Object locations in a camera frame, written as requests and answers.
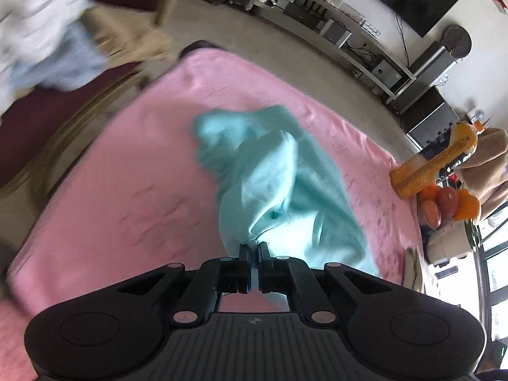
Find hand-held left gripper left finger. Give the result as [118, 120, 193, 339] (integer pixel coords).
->
[115, 244, 253, 328]

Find pink dog-print blanket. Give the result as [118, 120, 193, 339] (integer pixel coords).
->
[6, 48, 423, 326]

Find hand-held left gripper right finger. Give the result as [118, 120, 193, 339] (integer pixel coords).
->
[258, 243, 393, 328]

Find pile of white and blue clothes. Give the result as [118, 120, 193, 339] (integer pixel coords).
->
[0, 0, 109, 117]

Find small silver speaker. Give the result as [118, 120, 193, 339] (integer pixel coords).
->
[323, 20, 352, 47]

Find round dark disc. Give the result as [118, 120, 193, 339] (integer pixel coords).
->
[442, 24, 474, 61]

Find pinkish apple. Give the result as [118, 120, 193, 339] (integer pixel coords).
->
[421, 200, 444, 228]

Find black cabinet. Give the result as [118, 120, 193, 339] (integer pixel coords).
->
[404, 86, 462, 152]

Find small grey subwoofer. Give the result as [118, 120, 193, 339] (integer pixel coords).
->
[370, 61, 402, 89]

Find large orange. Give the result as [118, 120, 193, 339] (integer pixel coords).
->
[454, 190, 482, 223]

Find orange juice bottle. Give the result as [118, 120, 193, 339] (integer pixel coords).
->
[390, 121, 485, 200]

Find teal t-shirt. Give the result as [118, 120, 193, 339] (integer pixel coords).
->
[192, 105, 384, 313]

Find beige fluffy coat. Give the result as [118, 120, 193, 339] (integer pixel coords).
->
[453, 127, 508, 224]

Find white cup with green lid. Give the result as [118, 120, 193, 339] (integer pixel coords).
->
[428, 222, 476, 267]

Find red apple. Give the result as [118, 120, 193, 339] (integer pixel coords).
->
[437, 186, 460, 220]

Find metal TV stand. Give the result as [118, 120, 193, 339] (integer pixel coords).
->
[254, 0, 417, 103]

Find glass sliding doors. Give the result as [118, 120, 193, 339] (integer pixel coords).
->
[464, 222, 508, 350]

